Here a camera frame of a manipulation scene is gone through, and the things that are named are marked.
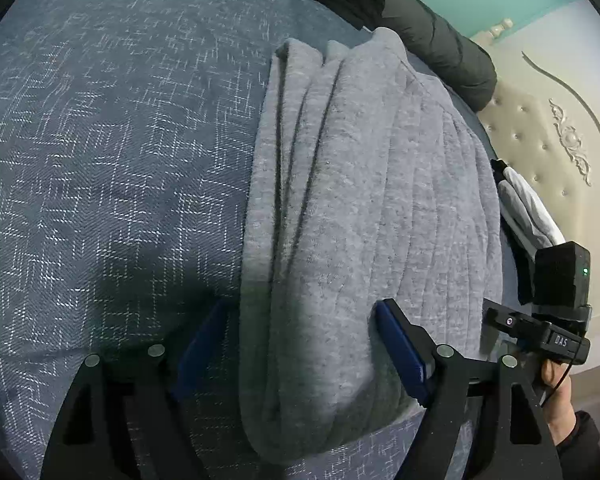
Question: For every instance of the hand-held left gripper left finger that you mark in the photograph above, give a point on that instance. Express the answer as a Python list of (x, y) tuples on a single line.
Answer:
[(202, 345)]

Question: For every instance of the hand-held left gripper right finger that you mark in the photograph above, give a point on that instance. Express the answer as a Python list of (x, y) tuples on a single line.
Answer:
[(400, 345)]

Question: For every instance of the grey quilted sweater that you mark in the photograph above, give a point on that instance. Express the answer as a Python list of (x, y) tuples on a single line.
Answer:
[(360, 235)]

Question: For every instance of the person's right forearm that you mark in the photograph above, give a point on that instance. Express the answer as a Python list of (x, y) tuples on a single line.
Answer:
[(582, 447)]

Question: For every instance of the folded white and black clothes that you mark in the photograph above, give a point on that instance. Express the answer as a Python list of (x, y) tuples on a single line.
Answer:
[(525, 220)]

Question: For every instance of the person's right hand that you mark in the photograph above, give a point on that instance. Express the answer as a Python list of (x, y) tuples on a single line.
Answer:
[(557, 400)]

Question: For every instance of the beige tufted headboard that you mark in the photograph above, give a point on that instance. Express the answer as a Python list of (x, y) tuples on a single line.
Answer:
[(555, 150)]

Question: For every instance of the blue woven bedspread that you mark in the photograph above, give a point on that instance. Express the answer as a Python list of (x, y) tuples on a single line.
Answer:
[(120, 170)]

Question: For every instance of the cream bedpost finial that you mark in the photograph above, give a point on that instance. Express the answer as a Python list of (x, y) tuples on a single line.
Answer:
[(500, 27)]

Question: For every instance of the dark grey puffy duvet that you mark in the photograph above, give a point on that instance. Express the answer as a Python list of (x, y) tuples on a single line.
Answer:
[(440, 40)]

